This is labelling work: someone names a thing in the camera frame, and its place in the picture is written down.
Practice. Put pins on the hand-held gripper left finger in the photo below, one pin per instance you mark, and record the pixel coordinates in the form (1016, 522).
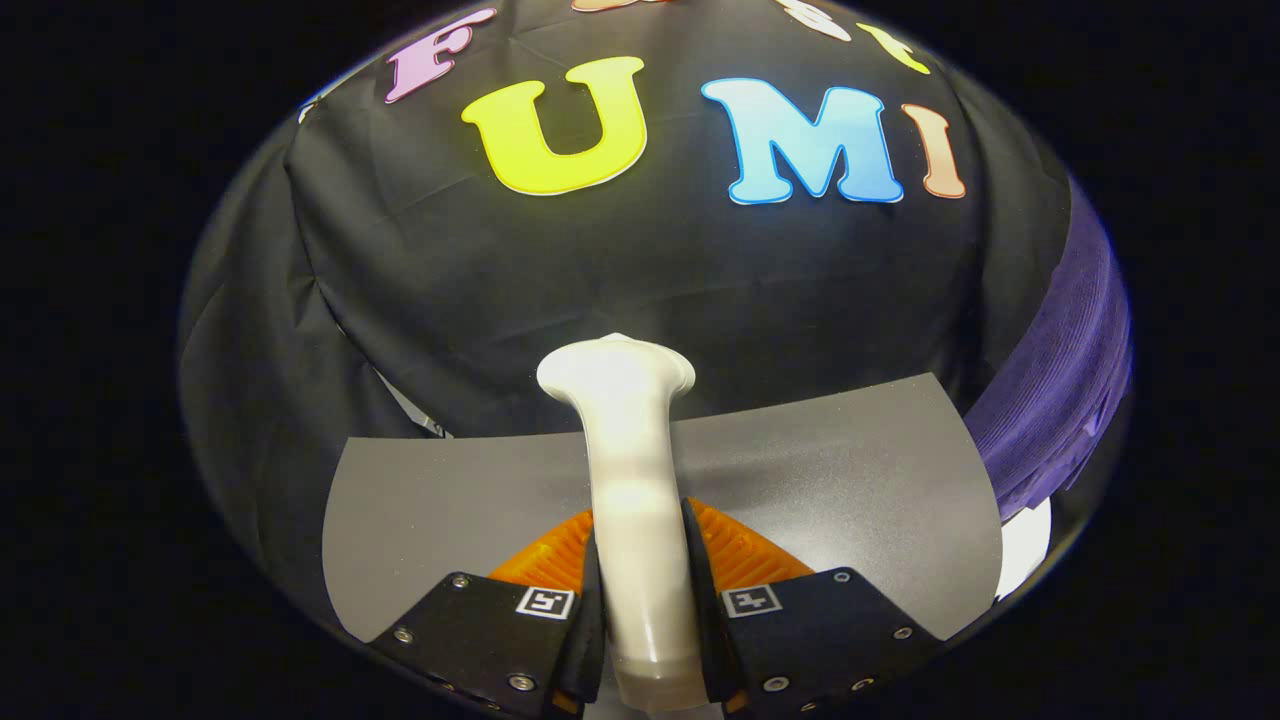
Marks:
(500, 630)

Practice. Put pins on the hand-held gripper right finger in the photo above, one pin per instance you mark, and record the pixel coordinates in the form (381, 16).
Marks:
(820, 630)

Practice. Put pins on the white garment steamer head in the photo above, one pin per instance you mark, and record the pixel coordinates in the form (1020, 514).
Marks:
(635, 500)

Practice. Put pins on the grey cabinet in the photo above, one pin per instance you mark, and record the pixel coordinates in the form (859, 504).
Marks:
(820, 470)

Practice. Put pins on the black backdrop cloth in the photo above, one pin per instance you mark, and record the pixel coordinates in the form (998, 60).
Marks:
(450, 280)

